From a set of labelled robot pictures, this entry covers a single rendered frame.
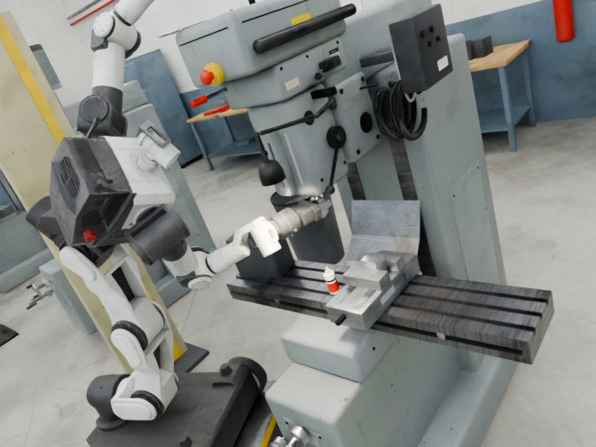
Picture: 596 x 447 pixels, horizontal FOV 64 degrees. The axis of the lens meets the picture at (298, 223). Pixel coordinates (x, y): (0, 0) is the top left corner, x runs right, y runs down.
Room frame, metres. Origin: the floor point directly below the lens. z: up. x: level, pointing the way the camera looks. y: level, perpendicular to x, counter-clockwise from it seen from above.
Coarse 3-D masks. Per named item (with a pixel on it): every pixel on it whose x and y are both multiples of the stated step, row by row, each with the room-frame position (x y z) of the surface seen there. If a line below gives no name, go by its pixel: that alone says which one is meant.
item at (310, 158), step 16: (304, 96) 1.43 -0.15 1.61; (256, 112) 1.49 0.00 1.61; (272, 112) 1.44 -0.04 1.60; (288, 112) 1.40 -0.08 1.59; (304, 112) 1.42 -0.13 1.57; (256, 128) 1.50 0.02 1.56; (288, 128) 1.41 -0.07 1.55; (304, 128) 1.40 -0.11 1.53; (320, 128) 1.45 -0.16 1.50; (288, 144) 1.42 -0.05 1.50; (304, 144) 1.39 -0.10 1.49; (320, 144) 1.43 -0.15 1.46; (288, 160) 1.44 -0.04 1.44; (304, 160) 1.40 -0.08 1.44; (320, 160) 1.42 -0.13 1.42; (304, 176) 1.41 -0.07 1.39; (320, 176) 1.40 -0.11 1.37; (336, 176) 1.45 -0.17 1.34; (304, 192) 1.43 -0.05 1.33; (320, 192) 1.40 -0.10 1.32
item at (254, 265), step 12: (228, 240) 1.86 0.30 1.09; (252, 252) 1.79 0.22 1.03; (276, 252) 1.76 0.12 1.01; (288, 252) 1.81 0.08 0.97; (240, 264) 1.85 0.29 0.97; (252, 264) 1.81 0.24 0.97; (264, 264) 1.77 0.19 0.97; (276, 264) 1.74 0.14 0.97; (288, 264) 1.79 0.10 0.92; (240, 276) 1.86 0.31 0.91; (252, 276) 1.82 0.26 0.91; (264, 276) 1.78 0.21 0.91; (276, 276) 1.75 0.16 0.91
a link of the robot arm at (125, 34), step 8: (128, 0) 1.65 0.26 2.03; (136, 0) 1.64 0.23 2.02; (144, 0) 1.65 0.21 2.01; (152, 0) 1.66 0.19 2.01; (120, 8) 1.66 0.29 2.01; (128, 8) 1.65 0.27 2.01; (136, 8) 1.65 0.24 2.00; (144, 8) 1.66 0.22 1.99; (120, 16) 1.66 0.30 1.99; (128, 16) 1.65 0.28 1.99; (136, 16) 1.66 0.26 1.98; (120, 24) 1.65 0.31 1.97; (128, 24) 1.67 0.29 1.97; (120, 32) 1.64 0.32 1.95; (128, 32) 1.66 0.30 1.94; (136, 32) 1.69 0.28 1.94; (112, 40) 1.64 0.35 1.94; (120, 40) 1.65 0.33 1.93; (128, 40) 1.66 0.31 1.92; (136, 40) 1.68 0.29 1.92; (128, 48) 1.68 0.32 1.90; (136, 48) 1.69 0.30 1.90
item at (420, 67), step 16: (416, 16) 1.40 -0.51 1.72; (432, 16) 1.46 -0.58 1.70; (400, 32) 1.41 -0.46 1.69; (416, 32) 1.39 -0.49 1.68; (432, 32) 1.45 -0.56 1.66; (400, 48) 1.42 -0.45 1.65; (416, 48) 1.39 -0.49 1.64; (432, 48) 1.44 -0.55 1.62; (448, 48) 1.51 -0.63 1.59; (400, 64) 1.43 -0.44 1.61; (416, 64) 1.39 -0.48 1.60; (432, 64) 1.42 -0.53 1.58; (448, 64) 1.49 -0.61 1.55; (416, 80) 1.40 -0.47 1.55; (432, 80) 1.41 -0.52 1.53
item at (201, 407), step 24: (96, 384) 1.69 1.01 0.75; (192, 384) 1.72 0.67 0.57; (216, 384) 1.62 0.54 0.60; (240, 384) 1.59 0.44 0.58; (96, 408) 1.65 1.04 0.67; (168, 408) 1.62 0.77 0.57; (192, 408) 1.57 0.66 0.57; (216, 408) 1.49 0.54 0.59; (240, 408) 1.53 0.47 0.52; (96, 432) 1.63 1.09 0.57; (120, 432) 1.58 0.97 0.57; (144, 432) 1.53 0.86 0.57; (168, 432) 1.48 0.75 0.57; (192, 432) 1.39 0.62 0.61; (216, 432) 1.38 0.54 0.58
